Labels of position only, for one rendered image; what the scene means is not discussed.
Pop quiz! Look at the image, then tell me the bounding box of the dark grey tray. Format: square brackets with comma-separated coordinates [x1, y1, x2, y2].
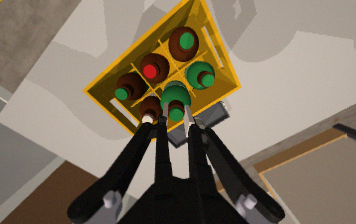
[167, 101, 230, 149]

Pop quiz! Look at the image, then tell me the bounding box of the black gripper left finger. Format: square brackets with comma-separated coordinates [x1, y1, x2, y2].
[67, 102, 178, 224]

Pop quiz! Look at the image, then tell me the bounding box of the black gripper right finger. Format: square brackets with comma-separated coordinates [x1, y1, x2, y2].
[183, 105, 285, 224]

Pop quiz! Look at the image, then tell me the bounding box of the cream-white bottle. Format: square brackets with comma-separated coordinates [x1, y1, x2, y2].
[194, 117, 206, 129]

